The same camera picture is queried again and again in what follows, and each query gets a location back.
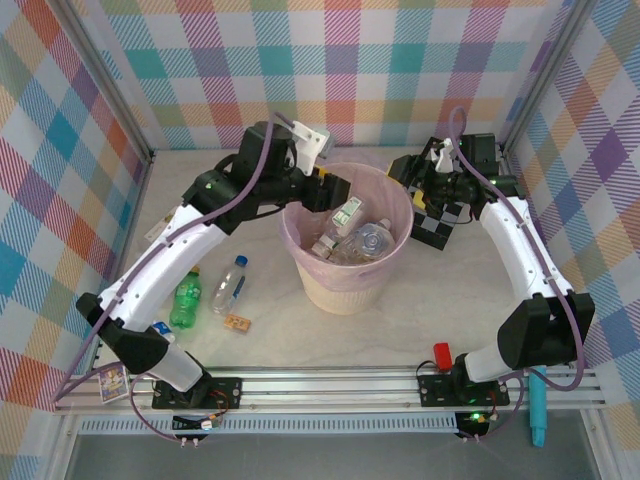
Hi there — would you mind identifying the teal plastic tool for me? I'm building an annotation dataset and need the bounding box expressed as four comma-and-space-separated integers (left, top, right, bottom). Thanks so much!
528, 364, 549, 448

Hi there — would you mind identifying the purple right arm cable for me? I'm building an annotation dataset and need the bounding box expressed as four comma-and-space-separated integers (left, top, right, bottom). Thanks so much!
447, 106, 587, 444

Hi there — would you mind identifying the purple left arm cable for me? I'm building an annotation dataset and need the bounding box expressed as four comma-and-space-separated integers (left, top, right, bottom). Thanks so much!
52, 113, 296, 444

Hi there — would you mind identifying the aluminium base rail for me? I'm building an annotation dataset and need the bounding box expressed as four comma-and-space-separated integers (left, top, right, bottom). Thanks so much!
52, 367, 609, 414

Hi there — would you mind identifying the small black controller board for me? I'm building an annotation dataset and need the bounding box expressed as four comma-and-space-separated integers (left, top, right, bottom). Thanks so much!
172, 413, 224, 434
455, 410, 494, 439

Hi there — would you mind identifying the black white checkerboard box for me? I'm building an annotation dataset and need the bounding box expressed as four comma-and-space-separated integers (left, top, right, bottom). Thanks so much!
409, 137, 464, 251

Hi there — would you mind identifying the green plastic bottle yellow cap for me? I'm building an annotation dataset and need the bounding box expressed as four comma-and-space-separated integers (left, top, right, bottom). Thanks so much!
168, 266, 204, 331

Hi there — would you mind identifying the beige plastic waste bin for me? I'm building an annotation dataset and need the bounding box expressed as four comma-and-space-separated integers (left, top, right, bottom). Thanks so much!
279, 160, 415, 316

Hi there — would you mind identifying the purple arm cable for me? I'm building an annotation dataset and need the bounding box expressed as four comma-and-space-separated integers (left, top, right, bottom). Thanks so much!
52, 113, 296, 444
447, 106, 587, 444

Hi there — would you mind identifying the aluminium frame post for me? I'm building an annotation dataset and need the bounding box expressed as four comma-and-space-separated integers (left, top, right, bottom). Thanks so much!
502, 0, 594, 154
49, 0, 155, 169

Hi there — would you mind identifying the clear bottle green white label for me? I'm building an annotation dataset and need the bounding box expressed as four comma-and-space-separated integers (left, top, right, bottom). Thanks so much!
312, 196, 365, 259

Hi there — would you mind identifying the clear bottle ribbed round base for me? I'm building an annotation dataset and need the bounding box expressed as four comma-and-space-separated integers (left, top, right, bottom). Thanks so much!
349, 222, 397, 262

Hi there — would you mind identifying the red plastic block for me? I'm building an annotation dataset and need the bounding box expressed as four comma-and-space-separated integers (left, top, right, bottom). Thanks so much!
432, 342, 454, 372

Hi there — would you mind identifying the pink plastic bin liner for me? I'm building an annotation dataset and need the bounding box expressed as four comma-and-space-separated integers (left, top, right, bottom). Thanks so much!
278, 159, 416, 294

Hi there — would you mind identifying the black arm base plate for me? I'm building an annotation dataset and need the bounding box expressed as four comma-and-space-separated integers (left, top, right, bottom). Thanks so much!
417, 372, 511, 409
152, 377, 244, 411

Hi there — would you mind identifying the clear bottle blue cap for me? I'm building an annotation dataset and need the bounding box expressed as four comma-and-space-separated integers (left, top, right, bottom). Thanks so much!
209, 254, 250, 316

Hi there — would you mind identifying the colourful printed card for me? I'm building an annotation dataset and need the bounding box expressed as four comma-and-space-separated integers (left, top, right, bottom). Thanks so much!
98, 363, 126, 403

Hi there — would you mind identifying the white slotted cable tray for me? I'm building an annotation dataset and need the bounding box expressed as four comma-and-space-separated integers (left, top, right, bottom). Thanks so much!
79, 413, 459, 435

